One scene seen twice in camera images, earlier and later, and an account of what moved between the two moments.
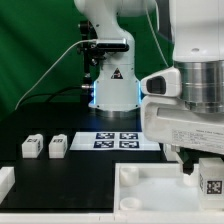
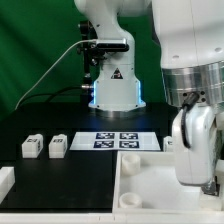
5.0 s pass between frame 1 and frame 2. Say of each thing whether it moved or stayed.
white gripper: moved
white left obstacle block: stayed
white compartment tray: moved
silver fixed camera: stayed
